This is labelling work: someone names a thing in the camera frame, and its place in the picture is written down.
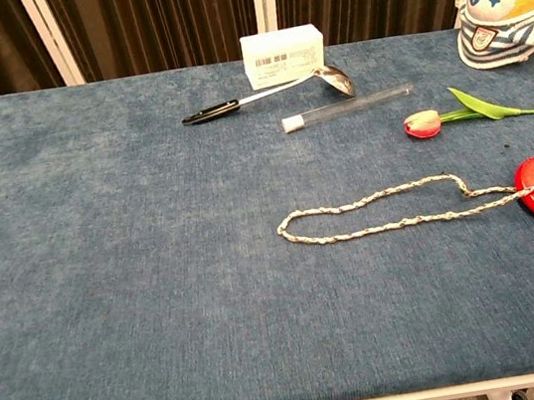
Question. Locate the blue fabric table mat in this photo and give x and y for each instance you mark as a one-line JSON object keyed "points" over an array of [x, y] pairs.
{"points": [[158, 276]]}

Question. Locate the clear test tube white cap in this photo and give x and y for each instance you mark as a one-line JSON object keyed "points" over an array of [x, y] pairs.
{"points": [[293, 123]]}

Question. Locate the artificial pink tulip flower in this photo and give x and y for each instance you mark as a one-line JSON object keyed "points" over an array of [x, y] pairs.
{"points": [[421, 124]]}

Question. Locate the white labelled cardboard box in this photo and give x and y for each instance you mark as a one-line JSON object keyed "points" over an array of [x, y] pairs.
{"points": [[274, 45]]}

